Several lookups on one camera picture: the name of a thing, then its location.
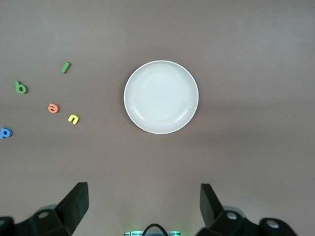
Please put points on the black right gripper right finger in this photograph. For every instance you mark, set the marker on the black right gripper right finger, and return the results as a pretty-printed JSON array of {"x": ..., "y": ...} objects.
[{"x": 211, "y": 211}]

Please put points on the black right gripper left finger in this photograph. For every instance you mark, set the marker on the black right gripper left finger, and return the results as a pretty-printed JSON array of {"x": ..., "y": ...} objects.
[{"x": 71, "y": 209}]

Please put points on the yellow letter n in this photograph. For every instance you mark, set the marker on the yellow letter n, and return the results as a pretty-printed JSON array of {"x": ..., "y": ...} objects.
[{"x": 73, "y": 118}]

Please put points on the orange letter e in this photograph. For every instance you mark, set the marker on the orange letter e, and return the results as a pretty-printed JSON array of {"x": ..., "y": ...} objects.
[{"x": 53, "y": 108}]

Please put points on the green letter b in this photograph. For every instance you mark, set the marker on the green letter b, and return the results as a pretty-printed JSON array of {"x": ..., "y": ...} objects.
[{"x": 22, "y": 89}]

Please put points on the green letter l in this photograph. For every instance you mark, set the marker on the green letter l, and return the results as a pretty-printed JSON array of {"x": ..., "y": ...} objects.
[{"x": 65, "y": 67}]

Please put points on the blue letter p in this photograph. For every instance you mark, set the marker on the blue letter p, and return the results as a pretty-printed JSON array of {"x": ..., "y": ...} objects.
[{"x": 5, "y": 132}]

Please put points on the beige round plate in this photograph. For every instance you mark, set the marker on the beige round plate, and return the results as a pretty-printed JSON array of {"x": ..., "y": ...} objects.
[{"x": 161, "y": 97}]

